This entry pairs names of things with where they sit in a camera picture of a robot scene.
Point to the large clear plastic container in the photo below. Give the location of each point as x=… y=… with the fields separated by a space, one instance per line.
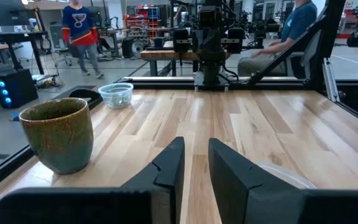
x=291 y=179

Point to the wooden workbench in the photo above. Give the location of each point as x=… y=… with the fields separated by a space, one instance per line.
x=163 y=55

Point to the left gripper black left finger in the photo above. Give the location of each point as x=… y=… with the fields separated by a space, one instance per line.
x=163 y=186

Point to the grey office chair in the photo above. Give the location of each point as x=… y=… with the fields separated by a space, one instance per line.
x=311 y=53

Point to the black computer monitor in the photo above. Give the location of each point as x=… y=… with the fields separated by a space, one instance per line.
x=8 y=12

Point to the person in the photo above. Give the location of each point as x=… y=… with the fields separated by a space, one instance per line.
x=297 y=18
x=79 y=25

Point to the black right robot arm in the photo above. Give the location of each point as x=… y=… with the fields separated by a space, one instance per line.
x=211 y=62

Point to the small clear plastic container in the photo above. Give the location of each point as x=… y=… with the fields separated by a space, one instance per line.
x=103 y=93

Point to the black standing desk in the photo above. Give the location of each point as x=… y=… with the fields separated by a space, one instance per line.
x=26 y=35

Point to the silver aluminium frame bracket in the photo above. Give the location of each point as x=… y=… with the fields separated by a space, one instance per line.
x=329 y=81

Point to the green glazed ceramic mug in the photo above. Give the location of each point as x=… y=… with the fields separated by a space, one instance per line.
x=57 y=140

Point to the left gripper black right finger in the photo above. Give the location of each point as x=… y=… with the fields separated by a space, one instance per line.
x=238 y=193

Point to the black rounded object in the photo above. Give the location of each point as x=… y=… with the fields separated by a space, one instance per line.
x=85 y=94

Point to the green paper packet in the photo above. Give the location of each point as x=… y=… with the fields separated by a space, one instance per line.
x=117 y=99

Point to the black computer tower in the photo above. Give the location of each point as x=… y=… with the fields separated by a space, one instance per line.
x=20 y=90

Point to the red blue parts shelf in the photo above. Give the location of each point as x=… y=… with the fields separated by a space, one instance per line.
x=141 y=21

